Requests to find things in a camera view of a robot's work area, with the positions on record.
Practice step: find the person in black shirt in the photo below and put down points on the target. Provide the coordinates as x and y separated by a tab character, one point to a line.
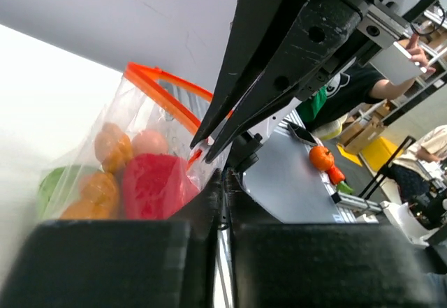
347	90

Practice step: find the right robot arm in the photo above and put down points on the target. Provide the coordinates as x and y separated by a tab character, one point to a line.
244	147

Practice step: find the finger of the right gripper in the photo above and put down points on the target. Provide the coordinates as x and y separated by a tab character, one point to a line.
250	23

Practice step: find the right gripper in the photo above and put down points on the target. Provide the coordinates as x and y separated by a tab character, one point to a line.
302	52

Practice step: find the green cabbage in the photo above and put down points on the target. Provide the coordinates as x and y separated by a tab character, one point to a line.
59	189

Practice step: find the clear zip top bag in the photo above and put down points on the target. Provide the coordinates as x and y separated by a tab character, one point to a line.
152	99

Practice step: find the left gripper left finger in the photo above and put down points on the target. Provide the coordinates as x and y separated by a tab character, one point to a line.
121	263

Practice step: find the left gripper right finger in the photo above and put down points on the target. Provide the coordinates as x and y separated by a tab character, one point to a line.
318	264

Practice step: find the red bell pepper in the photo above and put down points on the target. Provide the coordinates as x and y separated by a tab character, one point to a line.
155	186

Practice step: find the cardboard boxes on floor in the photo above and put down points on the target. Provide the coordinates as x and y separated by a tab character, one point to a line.
364	125

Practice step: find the orange toy fruit decoration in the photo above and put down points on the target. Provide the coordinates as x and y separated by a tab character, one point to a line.
323	160

